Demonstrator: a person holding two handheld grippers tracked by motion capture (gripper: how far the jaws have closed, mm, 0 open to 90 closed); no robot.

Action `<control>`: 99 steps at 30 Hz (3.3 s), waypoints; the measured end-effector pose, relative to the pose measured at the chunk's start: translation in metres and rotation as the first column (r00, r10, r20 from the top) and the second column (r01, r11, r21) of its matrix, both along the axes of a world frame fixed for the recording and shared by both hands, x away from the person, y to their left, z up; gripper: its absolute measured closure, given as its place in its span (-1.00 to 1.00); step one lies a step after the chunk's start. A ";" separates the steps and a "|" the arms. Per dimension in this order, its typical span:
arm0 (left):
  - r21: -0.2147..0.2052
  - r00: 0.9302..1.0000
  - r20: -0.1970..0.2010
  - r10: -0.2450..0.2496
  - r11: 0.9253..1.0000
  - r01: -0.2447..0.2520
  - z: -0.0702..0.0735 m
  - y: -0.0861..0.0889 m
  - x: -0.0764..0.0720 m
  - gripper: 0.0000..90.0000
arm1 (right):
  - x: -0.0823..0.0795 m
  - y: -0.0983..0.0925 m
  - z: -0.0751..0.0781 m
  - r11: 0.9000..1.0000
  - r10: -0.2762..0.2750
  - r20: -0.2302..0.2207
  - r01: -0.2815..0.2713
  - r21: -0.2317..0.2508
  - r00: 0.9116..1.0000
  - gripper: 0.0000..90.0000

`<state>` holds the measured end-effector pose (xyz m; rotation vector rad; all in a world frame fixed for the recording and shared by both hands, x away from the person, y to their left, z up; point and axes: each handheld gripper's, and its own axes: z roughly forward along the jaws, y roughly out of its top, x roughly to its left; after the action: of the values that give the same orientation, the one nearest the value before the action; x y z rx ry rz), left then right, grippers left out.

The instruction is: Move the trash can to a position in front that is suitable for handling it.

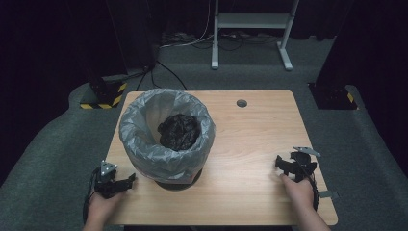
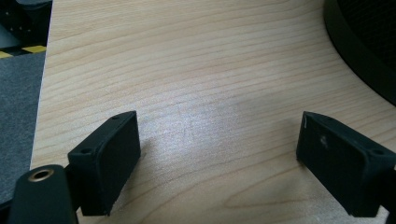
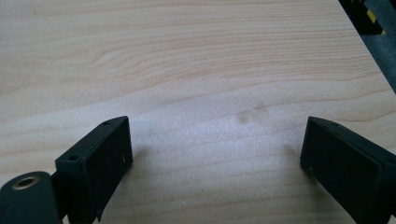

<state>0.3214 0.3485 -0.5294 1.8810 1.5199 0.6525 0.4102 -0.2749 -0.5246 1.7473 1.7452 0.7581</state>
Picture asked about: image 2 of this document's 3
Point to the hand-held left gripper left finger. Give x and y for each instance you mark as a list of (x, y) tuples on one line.
[(106, 161)]

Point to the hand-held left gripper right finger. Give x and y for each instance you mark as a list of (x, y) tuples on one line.
[(339, 161)]

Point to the black round mesh basket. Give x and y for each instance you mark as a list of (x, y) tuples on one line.
[(364, 40)]

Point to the yellow black hazard tape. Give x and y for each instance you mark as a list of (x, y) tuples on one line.
[(28, 50)]

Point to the dark metal stand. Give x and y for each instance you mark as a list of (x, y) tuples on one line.
[(25, 21)]

